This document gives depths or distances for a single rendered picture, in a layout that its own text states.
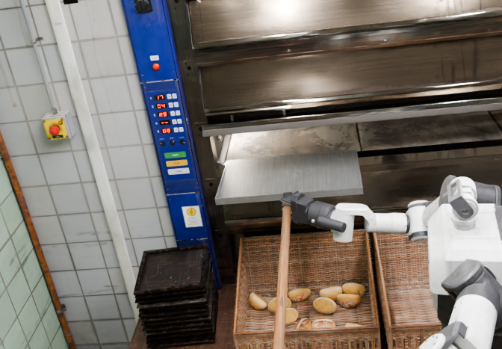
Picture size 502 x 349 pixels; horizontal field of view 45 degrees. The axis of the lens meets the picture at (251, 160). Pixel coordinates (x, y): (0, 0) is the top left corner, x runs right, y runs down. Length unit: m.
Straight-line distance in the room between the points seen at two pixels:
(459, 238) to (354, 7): 1.02
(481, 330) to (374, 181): 1.36
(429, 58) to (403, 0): 0.25
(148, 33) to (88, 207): 0.87
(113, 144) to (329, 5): 1.04
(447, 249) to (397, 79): 0.96
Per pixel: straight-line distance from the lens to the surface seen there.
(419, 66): 2.41
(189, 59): 2.40
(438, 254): 1.62
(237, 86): 2.41
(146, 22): 2.36
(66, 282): 3.09
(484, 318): 1.38
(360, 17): 2.31
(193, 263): 2.56
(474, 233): 1.67
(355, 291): 2.68
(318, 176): 2.40
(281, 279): 1.85
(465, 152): 2.59
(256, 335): 2.41
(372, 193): 2.61
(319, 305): 2.63
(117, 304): 3.09
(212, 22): 2.35
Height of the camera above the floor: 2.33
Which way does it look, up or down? 26 degrees down
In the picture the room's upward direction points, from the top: 9 degrees counter-clockwise
